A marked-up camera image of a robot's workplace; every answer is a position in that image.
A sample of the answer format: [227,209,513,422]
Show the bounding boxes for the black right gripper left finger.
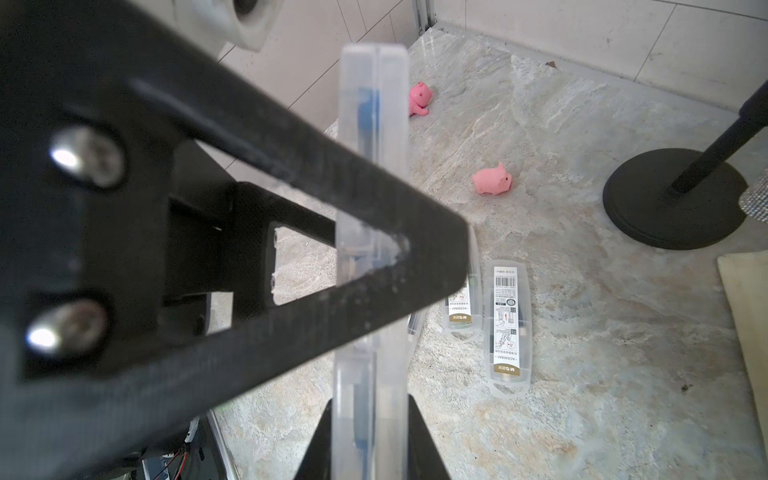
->
[294,400,333,480]

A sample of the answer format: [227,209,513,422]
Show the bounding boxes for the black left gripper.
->
[1,1,469,479]

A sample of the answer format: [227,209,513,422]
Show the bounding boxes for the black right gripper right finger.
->
[407,395,451,480]

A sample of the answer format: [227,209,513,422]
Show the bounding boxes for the clear case blue compass red label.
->
[331,43,409,479]

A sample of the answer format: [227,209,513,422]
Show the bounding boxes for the canvas bag starry night print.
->
[717,250,768,447]

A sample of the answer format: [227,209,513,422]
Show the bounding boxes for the clear compass case middle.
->
[407,309,428,342]

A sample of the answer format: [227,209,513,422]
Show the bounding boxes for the clear compass case far left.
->
[442,225,483,343]

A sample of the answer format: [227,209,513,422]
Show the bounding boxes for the clear compass case far right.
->
[483,259,533,399]

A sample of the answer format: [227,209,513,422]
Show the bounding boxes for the pink pig toy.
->
[472,163,513,195]

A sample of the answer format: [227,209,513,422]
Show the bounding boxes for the pink figure toy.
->
[408,82,433,116]

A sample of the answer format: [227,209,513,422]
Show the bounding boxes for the black microphone stand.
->
[602,85,767,250]

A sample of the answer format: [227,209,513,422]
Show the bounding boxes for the rhinestone microphone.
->
[738,169,768,223]

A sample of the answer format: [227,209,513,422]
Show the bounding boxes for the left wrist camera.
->
[174,0,283,54]

